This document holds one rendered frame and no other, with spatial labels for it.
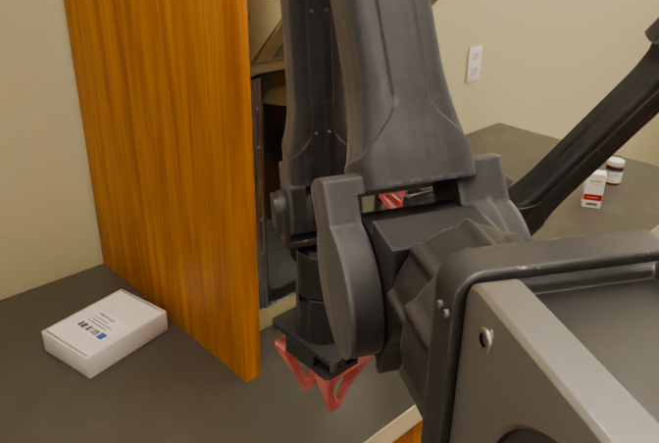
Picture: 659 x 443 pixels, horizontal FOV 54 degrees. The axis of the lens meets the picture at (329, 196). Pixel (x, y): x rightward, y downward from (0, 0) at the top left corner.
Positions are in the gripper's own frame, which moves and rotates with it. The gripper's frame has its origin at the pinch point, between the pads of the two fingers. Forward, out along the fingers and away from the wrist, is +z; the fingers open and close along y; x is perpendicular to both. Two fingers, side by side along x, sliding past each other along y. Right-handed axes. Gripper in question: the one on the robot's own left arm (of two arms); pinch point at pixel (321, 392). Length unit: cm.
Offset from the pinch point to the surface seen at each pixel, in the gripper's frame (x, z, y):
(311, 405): -9.5, 16.5, 12.2
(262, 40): -13.8, -34.0, 27.4
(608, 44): -232, 3, 75
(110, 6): -6, -36, 55
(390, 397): -19.5, 16.4, 5.4
